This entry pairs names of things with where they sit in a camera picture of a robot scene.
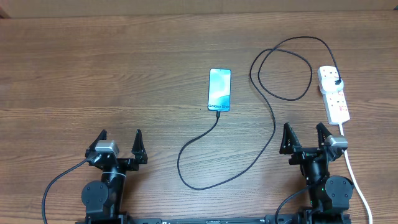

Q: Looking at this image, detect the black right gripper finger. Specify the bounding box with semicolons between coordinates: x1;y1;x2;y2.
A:
316;123;331;145
279;123;301;154

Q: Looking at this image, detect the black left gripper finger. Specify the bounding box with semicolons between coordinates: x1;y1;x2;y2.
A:
131;129;148;164
85;129;107;156

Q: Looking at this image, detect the Samsung Galaxy smartphone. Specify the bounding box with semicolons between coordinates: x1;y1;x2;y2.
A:
208;68;232;111

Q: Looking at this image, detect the black charging cable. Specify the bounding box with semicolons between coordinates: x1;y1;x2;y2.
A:
177;35;343;191

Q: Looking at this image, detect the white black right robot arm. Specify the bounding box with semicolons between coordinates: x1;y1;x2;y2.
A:
274;123;354;224

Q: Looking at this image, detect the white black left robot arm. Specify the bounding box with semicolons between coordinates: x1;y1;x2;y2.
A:
81;129;148;223

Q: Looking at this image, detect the white USB charger adapter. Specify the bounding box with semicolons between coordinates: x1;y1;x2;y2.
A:
320;77;344;95

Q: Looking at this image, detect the white power strip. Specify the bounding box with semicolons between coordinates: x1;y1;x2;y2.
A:
317;66;350;125

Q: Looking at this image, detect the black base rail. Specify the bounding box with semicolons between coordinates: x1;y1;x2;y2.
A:
127;214;351;224

